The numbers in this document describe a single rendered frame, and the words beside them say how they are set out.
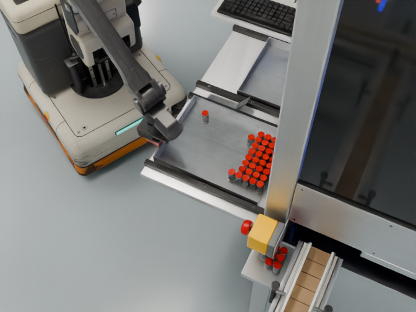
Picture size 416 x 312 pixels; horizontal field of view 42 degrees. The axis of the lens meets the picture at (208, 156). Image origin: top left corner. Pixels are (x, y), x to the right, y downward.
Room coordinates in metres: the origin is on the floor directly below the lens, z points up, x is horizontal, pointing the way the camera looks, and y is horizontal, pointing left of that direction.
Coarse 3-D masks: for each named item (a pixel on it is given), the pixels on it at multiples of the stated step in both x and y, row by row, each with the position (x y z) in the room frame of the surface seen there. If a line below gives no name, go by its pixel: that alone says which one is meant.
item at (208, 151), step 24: (192, 120) 1.01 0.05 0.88; (216, 120) 1.00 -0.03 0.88; (240, 120) 1.00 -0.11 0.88; (168, 144) 0.92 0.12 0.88; (192, 144) 0.92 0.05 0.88; (216, 144) 0.91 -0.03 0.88; (240, 144) 0.91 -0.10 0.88; (192, 168) 0.83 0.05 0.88; (216, 168) 0.83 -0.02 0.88; (240, 192) 0.74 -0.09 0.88; (264, 192) 0.74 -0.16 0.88
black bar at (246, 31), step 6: (234, 24) 1.41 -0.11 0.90; (234, 30) 1.39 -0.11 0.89; (240, 30) 1.38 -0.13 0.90; (246, 30) 1.37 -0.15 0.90; (252, 30) 1.37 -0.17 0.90; (252, 36) 1.36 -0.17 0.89; (258, 36) 1.35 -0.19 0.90; (264, 36) 1.35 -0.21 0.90; (270, 36) 1.34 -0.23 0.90; (288, 42) 1.31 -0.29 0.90
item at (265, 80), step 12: (264, 48) 1.29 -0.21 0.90; (276, 48) 1.30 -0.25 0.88; (288, 48) 1.29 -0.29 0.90; (264, 60) 1.25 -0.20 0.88; (276, 60) 1.25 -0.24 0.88; (252, 72) 1.20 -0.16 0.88; (264, 72) 1.19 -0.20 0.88; (276, 72) 1.19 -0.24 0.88; (240, 84) 1.12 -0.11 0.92; (252, 84) 1.15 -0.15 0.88; (264, 84) 1.14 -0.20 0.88; (276, 84) 1.14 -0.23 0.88; (252, 96) 1.07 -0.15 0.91; (264, 96) 1.09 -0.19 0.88; (276, 96) 1.09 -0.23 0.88; (276, 108) 1.03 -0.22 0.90
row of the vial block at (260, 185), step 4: (272, 156) 0.84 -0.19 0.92; (268, 164) 0.81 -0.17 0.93; (268, 168) 0.79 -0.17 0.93; (264, 172) 0.78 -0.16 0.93; (268, 172) 0.78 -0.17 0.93; (260, 176) 0.77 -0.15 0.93; (264, 176) 0.77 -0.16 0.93; (268, 176) 0.77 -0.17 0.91; (260, 180) 0.76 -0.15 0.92; (264, 180) 0.75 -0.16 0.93; (268, 180) 0.77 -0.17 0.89; (260, 184) 0.74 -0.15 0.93; (264, 184) 0.75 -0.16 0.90; (256, 188) 0.74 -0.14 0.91; (260, 188) 0.73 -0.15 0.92; (256, 192) 0.74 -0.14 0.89; (260, 192) 0.73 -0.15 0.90
